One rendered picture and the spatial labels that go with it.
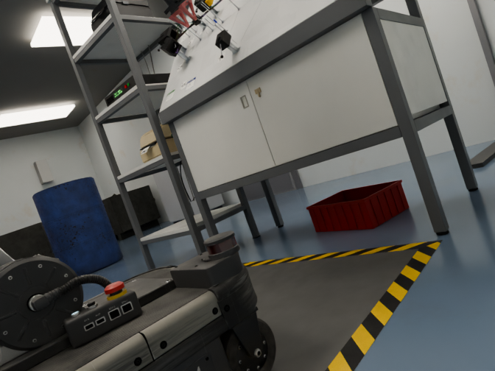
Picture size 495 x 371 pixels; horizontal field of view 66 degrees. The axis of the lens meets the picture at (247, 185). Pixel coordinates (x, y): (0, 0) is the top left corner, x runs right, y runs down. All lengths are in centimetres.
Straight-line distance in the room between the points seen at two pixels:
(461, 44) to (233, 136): 224
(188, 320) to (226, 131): 122
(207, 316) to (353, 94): 98
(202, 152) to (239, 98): 38
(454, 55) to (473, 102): 40
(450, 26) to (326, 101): 218
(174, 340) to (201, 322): 6
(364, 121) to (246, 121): 55
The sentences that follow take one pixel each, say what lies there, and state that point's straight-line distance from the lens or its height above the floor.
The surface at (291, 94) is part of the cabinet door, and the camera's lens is 157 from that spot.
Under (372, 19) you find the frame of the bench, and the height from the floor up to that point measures 76.
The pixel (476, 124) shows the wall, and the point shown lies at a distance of 354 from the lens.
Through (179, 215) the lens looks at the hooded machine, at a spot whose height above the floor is 13.
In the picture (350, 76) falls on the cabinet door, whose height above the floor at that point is 62.
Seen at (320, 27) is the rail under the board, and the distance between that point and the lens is 146.
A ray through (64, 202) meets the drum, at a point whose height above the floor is 69.
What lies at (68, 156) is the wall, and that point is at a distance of 945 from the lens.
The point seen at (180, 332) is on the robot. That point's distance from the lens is 72.
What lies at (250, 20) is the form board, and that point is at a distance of 183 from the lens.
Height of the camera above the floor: 44
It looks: 3 degrees down
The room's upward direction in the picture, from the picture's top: 20 degrees counter-clockwise
